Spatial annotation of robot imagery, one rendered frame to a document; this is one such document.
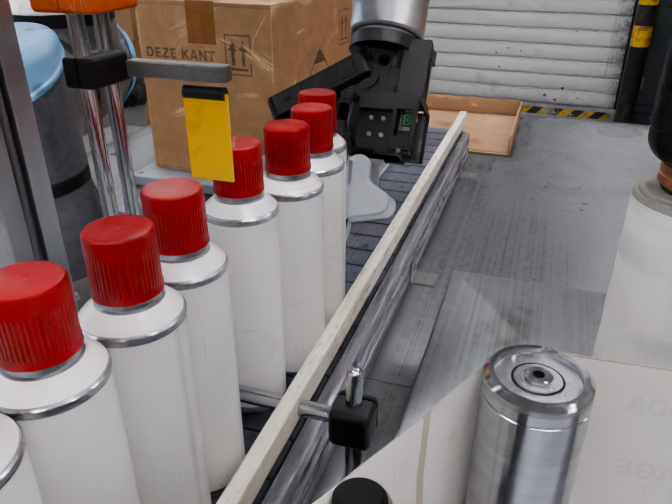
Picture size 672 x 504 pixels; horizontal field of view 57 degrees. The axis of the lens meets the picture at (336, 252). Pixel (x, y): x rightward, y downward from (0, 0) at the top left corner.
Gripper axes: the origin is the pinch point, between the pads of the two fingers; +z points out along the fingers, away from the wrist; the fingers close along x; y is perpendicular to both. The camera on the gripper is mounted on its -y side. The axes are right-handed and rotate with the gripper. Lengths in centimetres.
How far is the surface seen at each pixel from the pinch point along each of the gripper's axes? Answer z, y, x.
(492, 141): -27, 9, 67
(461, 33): -174, -45, 375
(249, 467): 16.2, 4.4, -24.3
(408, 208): -4.9, 4.7, 12.5
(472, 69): -153, -35, 388
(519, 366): 5.7, 18.8, -36.4
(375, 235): -1.2, 1.1, 13.1
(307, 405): 13.2, 5.6, -18.2
